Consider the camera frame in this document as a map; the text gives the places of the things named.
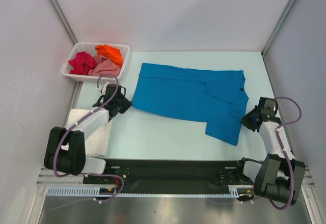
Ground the blue t-shirt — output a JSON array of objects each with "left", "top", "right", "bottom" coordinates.
[{"left": 132, "top": 63, "right": 249, "bottom": 146}]

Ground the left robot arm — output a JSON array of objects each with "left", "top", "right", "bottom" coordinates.
[{"left": 44, "top": 83, "right": 131, "bottom": 183}]

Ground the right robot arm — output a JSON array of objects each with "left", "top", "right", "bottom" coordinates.
[{"left": 235, "top": 97, "right": 306, "bottom": 210}]

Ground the white folded t-shirt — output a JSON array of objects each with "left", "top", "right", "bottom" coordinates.
[{"left": 66, "top": 108, "right": 112, "bottom": 158}]

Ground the pink crumpled t-shirt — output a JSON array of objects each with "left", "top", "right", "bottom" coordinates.
[{"left": 88, "top": 55, "right": 121, "bottom": 77}]

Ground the orange crumpled t-shirt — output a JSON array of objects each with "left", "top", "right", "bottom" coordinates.
[{"left": 95, "top": 44, "right": 123, "bottom": 68}]

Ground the white plastic basket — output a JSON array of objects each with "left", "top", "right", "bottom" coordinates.
[{"left": 61, "top": 42, "right": 130, "bottom": 82}]

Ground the magenta crumpled t-shirt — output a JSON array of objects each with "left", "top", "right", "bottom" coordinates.
[{"left": 68, "top": 51, "right": 96, "bottom": 75}]

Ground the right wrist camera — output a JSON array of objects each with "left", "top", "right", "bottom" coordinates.
[{"left": 262, "top": 98, "right": 278, "bottom": 116}]

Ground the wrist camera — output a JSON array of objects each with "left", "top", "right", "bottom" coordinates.
[
  {"left": 262, "top": 98, "right": 278, "bottom": 116},
  {"left": 97, "top": 82, "right": 110, "bottom": 95}
]

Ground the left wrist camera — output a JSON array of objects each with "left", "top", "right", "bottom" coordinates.
[{"left": 97, "top": 82, "right": 110, "bottom": 95}]

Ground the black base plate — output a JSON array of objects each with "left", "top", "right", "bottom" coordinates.
[{"left": 68, "top": 157, "right": 265, "bottom": 194}]

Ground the white slotted cable duct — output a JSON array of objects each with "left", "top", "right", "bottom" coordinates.
[{"left": 46, "top": 185, "right": 254, "bottom": 199}]

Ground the aluminium frame rail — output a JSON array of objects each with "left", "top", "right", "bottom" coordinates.
[{"left": 35, "top": 166, "right": 314, "bottom": 188}]

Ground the right corner aluminium post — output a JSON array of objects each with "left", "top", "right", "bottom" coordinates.
[{"left": 261, "top": 0, "right": 297, "bottom": 58}]

